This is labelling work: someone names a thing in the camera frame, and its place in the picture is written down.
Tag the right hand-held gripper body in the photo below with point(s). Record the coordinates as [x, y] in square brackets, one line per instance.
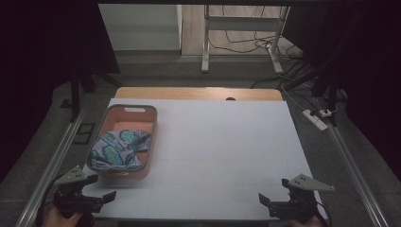
[299, 201]

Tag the pink basket with grey rim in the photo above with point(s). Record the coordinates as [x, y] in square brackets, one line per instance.
[126, 118]

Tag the white cabinet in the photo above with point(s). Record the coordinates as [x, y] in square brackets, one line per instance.
[138, 26]

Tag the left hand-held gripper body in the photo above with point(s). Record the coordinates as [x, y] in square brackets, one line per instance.
[71, 200]

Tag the person's right hand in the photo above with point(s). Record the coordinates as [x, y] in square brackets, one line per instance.
[305, 223]

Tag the aluminium rail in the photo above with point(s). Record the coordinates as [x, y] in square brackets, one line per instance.
[353, 170]
[53, 164]

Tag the white metal desk frame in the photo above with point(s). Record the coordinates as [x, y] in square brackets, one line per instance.
[242, 23]

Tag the wooden table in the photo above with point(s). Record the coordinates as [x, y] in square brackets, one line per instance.
[195, 93]

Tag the white power strip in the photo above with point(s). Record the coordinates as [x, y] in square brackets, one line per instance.
[314, 119]

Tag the white table cover sheet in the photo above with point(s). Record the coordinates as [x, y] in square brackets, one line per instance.
[220, 151]

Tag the purple green patterned cloth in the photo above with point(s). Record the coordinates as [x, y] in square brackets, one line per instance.
[118, 148]

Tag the black floor frame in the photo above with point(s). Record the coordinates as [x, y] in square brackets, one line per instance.
[83, 134]

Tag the black tripod stand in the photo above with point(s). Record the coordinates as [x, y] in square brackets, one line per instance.
[75, 91]
[331, 91]

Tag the person's left hand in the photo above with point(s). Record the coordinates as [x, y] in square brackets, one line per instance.
[58, 220]

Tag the black curtain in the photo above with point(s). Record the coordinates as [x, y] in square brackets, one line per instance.
[362, 63]
[38, 63]

